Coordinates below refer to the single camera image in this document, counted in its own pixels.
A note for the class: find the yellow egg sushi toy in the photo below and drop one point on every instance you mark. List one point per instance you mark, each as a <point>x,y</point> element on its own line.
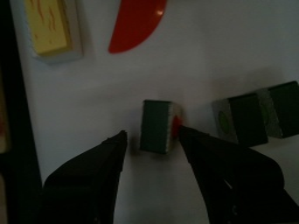
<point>51,29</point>

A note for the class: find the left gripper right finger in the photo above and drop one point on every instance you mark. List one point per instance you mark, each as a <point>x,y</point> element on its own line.
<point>241,186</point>

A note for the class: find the red toy knife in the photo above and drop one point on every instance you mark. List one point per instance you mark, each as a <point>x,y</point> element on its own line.
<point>134,26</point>

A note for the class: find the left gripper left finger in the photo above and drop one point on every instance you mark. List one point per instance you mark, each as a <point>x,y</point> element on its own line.
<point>82,192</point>

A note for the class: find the red-centre sushi roll slice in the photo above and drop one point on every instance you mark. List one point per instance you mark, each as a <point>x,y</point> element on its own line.
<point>155,125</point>

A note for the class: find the green-centre sushi roll slice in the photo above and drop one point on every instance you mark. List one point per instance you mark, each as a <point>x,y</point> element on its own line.
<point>245,119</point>
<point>286,110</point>

